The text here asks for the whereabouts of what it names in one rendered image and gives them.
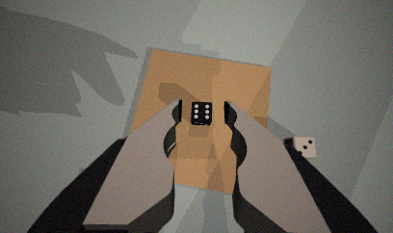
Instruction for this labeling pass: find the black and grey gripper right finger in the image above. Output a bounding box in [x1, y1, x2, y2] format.
[224, 101, 378, 233]

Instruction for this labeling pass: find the white die with black pips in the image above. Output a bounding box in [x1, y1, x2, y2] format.
[284, 137, 316, 159]

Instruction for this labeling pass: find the orange flat mat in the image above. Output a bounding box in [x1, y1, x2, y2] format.
[130, 49, 272, 194]

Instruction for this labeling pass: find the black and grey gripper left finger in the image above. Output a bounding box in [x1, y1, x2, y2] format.
[27, 98, 182, 233]

